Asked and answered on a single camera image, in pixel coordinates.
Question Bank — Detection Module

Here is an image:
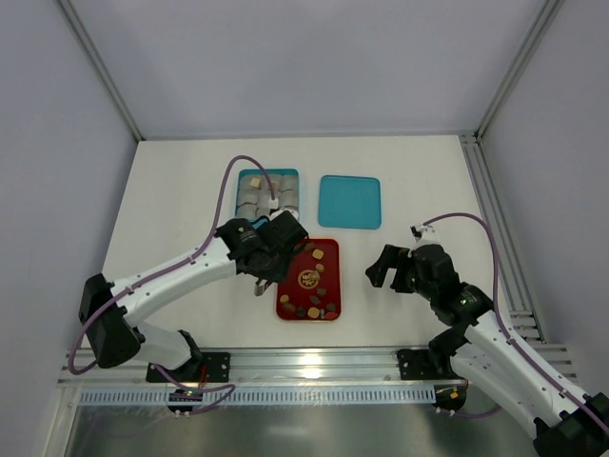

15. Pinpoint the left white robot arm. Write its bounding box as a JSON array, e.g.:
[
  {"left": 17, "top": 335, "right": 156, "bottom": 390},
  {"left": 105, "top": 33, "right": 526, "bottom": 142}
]
[{"left": 79, "top": 210, "right": 309, "bottom": 376}]

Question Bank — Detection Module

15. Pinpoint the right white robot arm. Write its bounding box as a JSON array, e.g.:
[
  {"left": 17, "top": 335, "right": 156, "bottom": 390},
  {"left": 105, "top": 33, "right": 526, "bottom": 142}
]
[{"left": 365, "top": 244, "right": 608, "bottom": 456}]

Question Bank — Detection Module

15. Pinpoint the brown bar chocolate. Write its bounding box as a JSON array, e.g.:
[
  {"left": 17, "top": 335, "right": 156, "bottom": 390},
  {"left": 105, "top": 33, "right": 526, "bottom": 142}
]
[{"left": 282, "top": 303, "right": 296, "bottom": 314}]

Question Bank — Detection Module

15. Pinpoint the caramel square chocolate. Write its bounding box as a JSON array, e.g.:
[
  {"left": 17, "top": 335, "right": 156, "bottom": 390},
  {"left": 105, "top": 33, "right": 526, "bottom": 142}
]
[{"left": 307, "top": 308, "right": 320, "bottom": 319}]

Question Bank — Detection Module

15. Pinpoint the red rectangular tray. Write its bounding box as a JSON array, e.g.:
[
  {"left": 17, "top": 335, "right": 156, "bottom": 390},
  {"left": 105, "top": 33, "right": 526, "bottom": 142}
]
[{"left": 275, "top": 238, "right": 342, "bottom": 322}]

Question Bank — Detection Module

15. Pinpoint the teal tin box with cups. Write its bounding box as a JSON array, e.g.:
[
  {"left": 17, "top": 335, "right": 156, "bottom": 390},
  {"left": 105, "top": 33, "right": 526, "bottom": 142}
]
[{"left": 235, "top": 169, "right": 300, "bottom": 221}]

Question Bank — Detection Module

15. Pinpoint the teal tin lid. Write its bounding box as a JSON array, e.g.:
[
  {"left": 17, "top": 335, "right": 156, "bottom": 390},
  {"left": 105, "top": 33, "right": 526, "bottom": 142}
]
[{"left": 318, "top": 175, "right": 382, "bottom": 230}]

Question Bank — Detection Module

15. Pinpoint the right frame rail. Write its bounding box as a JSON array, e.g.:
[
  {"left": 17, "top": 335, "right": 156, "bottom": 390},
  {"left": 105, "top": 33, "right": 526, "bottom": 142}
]
[{"left": 460, "top": 133, "right": 546, "bottom": 345}]

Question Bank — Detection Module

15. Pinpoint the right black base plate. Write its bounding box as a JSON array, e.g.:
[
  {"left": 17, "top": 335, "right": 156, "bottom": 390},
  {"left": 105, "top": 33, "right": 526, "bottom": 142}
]
[{"left": 396, "top": 348, "right": 455, "bottom": 381}]

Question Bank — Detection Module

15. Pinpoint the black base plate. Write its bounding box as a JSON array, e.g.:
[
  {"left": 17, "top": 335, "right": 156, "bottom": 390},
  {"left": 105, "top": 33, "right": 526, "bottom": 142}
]
[
  {"left": 167, "top": 351, "right": 231, "bottom": 384},
  {"left": 396, "top": 348, "right": 455, "bottom": 381}
]

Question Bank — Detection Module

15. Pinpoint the aluminium rail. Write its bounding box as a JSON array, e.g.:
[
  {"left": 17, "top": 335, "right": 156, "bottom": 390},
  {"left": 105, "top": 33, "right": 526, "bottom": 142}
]
[{"left": 56, "top": 345, "right": 580, "bottom": 389}]

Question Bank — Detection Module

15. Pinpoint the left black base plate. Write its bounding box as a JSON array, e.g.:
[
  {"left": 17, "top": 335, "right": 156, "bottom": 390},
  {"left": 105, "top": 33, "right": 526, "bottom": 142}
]
[{"left": 167, "top": 351, "right": 231, "bottom": 384}]

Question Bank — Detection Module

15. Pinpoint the slotted cable duct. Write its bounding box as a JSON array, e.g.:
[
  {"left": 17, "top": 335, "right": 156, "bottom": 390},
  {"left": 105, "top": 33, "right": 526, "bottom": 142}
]
[{"left": 79, "top": 385, "right": 436, "bottom": 407}]

